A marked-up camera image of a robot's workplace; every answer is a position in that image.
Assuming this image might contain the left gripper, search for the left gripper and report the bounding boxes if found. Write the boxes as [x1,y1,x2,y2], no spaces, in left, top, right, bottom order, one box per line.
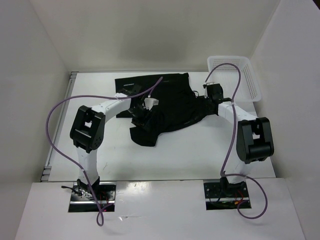
[128,104,155,133]

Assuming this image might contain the black shorts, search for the black shorts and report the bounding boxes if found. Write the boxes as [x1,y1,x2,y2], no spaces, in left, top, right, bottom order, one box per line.
[115,73,206,147]

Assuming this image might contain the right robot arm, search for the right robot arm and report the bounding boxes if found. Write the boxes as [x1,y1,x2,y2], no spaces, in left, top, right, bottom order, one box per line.
[203,83,274,197]

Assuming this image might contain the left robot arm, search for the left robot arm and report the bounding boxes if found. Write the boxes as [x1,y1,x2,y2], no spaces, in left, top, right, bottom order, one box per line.
[70,86,159,200]

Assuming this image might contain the white plastic basket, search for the white plastic basket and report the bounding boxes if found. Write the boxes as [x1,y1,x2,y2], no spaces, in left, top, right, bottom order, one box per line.
[207,55,262,103]

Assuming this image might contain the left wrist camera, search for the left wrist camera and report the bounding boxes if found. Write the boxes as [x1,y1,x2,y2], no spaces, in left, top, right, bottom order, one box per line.
[143,97,159,111]

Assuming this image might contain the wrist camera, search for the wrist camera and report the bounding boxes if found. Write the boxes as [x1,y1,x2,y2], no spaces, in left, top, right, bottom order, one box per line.
[143,97,159,111]
[202,82,215,98]

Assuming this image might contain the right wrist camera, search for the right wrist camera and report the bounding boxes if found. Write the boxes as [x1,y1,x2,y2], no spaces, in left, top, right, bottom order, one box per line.
[202,82,215,98]

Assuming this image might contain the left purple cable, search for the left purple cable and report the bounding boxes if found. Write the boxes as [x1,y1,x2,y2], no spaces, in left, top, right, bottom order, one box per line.
[46,76,164,227]

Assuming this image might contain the purple cable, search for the purple cable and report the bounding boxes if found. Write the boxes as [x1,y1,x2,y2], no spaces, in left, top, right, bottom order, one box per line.
[204,63,270,220]
[46,76,164,227]

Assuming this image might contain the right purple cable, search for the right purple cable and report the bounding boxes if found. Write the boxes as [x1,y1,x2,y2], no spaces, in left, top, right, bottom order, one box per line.
[204,63,270,220]

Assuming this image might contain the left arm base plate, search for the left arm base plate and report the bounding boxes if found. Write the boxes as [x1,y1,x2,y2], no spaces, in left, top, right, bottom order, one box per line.
[68,181,118,213]

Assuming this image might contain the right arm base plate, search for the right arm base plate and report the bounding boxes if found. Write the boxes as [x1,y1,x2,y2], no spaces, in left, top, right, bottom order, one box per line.
[203,179,252,211]

